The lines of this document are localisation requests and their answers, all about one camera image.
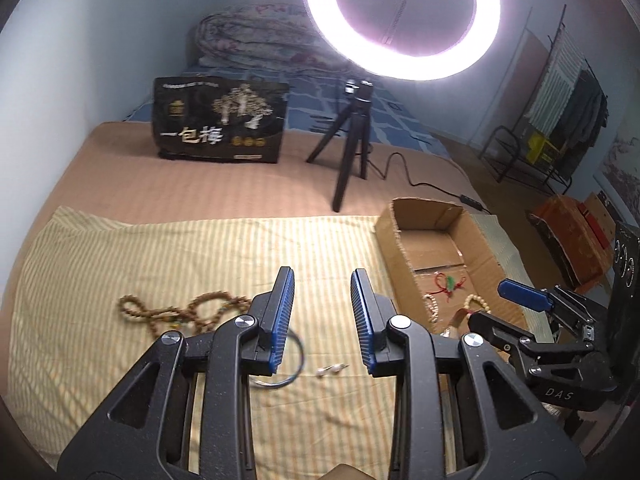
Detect white ring light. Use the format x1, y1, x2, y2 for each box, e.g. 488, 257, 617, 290
304, 0, 501, 81

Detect cardboard box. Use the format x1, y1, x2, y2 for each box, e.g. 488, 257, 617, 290
374, 197, 528, 334

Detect cream bead bracelet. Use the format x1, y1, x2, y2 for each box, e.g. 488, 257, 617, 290
462, 292, 497, 319

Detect black tripod stand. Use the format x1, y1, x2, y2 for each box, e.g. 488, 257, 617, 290
306, 79, 373, 212

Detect green jade pendant red cord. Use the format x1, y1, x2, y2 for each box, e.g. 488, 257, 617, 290
432, 271, 468, 302

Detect tan bed cover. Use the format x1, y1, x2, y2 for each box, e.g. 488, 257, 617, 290
1, 122, 478, 362

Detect clothes drying rack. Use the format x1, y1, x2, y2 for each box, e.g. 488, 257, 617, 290
518, 20, 610, 186

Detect orange wooden box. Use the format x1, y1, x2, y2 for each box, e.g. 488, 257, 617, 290
527, 195, 613, 294

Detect long brown bead necklace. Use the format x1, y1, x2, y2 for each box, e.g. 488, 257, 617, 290
117, 291, 254, 340

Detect yellow striped cloth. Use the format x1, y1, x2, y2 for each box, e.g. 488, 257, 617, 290
6, 207, 394, 479

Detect black metal chair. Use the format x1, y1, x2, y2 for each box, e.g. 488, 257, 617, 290
477, 126, 573, 196

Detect black printed gift bag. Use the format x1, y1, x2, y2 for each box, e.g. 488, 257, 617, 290
152, 76, 290, 164

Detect dark metal bangle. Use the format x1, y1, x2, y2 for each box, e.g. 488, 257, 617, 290
250, 330, 306, 390

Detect folded floral quilt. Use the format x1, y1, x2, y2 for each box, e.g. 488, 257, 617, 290
194, 3, 349, 73

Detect black power cable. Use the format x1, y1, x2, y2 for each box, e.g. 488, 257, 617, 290
366, 142, 494, 214

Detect white pearl earrings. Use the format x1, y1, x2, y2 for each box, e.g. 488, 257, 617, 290
316, 363, 348, 378

